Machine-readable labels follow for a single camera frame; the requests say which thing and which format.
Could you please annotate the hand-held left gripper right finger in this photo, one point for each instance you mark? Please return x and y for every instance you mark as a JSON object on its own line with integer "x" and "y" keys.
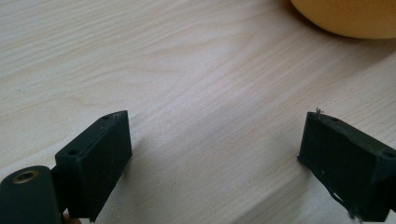
{"x": 351, "y": 168}

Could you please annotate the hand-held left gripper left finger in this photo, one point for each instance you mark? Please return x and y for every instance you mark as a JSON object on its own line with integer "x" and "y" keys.
{"x": 99, "y": 161}

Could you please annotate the orange plush toy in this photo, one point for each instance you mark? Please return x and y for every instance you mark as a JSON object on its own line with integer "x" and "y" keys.
{"x": 351, "y": 15}

